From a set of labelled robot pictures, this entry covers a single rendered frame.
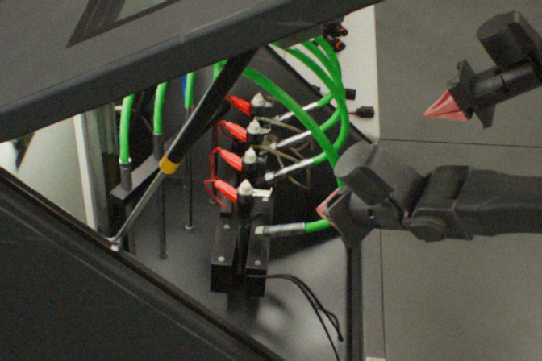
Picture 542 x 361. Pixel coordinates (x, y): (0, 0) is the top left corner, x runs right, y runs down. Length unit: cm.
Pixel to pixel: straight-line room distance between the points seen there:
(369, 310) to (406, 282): 132
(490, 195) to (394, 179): 12
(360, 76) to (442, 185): 93
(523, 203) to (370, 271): 61
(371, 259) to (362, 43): 67
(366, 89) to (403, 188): 86
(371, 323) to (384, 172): 48
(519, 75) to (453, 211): 40
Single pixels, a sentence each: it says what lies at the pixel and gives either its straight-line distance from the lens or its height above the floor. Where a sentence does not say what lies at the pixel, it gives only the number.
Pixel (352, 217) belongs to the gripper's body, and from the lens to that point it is 102.
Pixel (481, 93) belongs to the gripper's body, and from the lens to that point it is 125.
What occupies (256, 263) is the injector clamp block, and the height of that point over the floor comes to 98.
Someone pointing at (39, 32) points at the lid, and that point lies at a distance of 86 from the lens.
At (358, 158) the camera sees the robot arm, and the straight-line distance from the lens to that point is 92.
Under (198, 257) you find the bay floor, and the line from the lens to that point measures 155.
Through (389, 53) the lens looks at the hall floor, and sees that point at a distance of 370.
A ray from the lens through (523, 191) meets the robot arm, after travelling 85.
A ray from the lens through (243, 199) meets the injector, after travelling 127.
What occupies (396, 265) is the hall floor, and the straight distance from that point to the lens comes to 271.
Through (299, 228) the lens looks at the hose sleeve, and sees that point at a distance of 115.
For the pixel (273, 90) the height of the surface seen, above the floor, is 141.
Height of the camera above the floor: 201
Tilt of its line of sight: 43 degrees down
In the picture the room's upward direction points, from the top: 5 degrees clockwise
